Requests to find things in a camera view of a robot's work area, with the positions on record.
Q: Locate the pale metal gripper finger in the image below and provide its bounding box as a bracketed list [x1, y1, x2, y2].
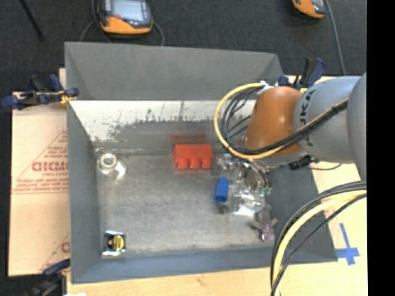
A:
[215, 154, 245, 177]
[216, 199, 241, 215]

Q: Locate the blue block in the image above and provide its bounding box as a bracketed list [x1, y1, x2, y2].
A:
[214, 176, 230, 203]

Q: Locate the clear plastic bottle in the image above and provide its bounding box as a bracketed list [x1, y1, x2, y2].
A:
[228, 187, 267, 217]

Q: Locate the orange-red toy brick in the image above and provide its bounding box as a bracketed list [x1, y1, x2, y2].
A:
[172, 142, 214, 170]

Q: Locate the grey and purple toy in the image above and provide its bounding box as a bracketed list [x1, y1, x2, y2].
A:
[251, 204, 278, 242]

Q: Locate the grey metal bin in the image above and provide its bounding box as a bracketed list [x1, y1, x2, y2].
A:
[64, 41, 338, 283]

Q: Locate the silver and yellow tape measure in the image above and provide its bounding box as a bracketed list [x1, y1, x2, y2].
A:
[101, 229, 127, 259]

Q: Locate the brown cardboard board red print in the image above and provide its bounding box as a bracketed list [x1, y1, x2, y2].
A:
[7, 102, 72, 278]

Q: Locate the black cylinder on white bracket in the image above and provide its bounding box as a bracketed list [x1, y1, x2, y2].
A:
[289, 155, 313, 171]

